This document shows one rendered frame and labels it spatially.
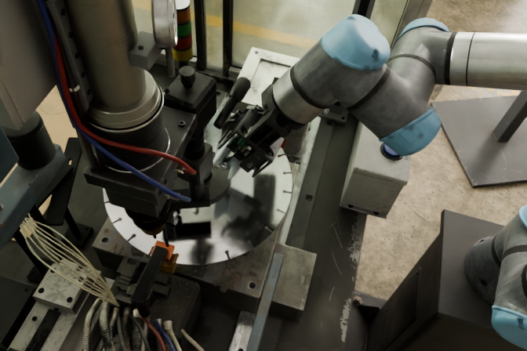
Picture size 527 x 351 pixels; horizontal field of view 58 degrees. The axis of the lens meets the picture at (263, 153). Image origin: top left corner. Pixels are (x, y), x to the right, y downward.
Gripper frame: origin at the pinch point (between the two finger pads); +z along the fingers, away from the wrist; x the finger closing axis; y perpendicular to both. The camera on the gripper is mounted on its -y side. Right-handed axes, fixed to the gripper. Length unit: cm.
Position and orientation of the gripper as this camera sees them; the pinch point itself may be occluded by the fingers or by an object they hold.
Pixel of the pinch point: (223, 161)
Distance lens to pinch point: 81.6
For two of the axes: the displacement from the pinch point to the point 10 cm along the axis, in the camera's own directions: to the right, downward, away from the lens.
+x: 7.5, 6.3, 2.0
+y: -3.2, 6.1, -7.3
